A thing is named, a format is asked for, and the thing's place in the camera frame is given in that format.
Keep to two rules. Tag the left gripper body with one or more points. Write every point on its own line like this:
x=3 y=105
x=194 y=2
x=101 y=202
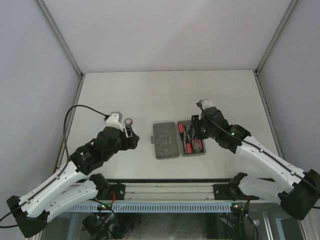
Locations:
x=123 y=144

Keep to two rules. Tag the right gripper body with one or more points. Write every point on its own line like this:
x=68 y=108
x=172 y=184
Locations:
x=199 y=131

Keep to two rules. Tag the red black pliers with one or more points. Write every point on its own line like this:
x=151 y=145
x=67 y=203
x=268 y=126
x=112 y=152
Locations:
x=196 y=144

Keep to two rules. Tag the red screwdriver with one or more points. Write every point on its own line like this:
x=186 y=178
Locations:
x=187 y=142
x=181 y=131

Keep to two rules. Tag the grey plastic tool case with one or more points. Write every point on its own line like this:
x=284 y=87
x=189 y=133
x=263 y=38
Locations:
x=167 y=141

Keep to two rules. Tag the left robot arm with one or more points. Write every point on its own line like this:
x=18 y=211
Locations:
x=72 y=184

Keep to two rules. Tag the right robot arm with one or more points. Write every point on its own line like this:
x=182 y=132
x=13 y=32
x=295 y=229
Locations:
x=297 y=191

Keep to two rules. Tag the black tape roll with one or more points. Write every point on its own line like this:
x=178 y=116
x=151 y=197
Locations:
x=128 y=121

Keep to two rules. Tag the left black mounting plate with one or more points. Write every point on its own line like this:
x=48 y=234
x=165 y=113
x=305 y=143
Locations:
x=112 y=193

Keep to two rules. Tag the black mounting plate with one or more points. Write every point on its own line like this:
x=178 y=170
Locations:
x=225 y=192
x=112 y=193

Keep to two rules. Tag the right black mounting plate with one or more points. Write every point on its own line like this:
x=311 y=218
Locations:
x=225 y=192

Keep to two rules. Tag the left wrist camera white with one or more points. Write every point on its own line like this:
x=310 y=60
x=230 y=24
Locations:
x=114 y=120

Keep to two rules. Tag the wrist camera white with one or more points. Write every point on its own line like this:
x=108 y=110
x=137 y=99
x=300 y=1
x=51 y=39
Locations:
x=114 y=120
x=204 y=104

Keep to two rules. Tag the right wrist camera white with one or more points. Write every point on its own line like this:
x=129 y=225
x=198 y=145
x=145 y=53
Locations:
x=204 y=104

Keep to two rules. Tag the aluminium front rail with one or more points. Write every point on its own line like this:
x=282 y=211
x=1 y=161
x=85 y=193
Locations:
x=190 y=192

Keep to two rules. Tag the grey slotted cable duct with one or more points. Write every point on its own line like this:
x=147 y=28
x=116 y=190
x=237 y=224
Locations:
x=154 y=207

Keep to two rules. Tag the right aluminium frame post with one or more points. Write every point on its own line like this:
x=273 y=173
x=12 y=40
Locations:
x=257 y=72

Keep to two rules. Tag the aluminium frame post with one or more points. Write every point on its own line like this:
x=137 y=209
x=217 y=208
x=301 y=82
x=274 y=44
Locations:
x=53 y=27
x=257 y=72

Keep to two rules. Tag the left aluminium frame post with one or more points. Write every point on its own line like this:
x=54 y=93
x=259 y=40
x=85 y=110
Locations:
x=53 y=27

